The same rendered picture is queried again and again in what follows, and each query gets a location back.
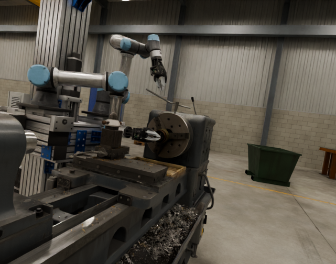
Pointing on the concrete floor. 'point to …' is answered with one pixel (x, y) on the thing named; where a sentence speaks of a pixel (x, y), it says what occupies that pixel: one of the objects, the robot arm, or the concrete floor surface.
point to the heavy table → (333, 163)
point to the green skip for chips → (271, 164)
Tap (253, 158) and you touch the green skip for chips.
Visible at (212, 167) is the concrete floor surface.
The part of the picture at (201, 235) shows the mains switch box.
